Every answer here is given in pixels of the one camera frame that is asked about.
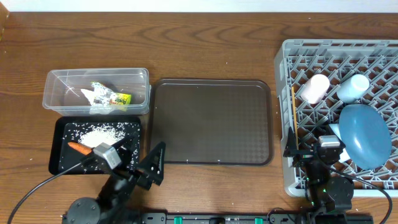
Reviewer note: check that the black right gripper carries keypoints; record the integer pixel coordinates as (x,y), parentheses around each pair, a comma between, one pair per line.
(303,155)

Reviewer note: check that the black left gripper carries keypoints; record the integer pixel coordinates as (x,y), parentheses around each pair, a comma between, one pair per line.
(145,178)

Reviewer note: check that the wooden chopstick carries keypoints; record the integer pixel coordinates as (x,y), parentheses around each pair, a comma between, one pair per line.
(296,135)
(294,109)

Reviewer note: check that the orange carrot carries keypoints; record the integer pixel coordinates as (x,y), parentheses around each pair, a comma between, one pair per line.
(80,148)

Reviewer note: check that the light blue bowl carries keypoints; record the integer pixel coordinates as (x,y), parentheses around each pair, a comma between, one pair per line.
(336,130)

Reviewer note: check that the pink cup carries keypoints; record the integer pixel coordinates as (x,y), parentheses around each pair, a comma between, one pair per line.
(315,88)

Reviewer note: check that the foil snack wrapper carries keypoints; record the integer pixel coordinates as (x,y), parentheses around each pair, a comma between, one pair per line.
(103,95)

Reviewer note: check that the dark blue plate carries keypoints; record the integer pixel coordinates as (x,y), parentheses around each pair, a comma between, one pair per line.
(365,135)

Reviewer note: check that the white paper napkin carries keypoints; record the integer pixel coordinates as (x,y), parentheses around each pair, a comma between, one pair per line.
(90,95)

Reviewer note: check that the light blue cup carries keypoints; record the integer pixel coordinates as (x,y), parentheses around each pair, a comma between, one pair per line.
(353,88)

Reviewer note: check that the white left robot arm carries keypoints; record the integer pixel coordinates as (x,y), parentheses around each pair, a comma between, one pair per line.
(110,204)

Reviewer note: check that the white rice pile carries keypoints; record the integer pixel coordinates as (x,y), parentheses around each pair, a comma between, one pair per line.
(91,135)

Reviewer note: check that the brown serving tray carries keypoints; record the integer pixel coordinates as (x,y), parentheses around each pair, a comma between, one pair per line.
(212,122)

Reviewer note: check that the black tray bin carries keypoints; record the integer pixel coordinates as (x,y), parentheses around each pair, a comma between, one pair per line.
(60,125)

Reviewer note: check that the clear plastic bin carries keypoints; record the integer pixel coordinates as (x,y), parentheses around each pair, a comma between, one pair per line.
(62,92)

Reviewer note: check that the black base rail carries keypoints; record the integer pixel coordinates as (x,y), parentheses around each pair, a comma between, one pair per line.
(271,218)

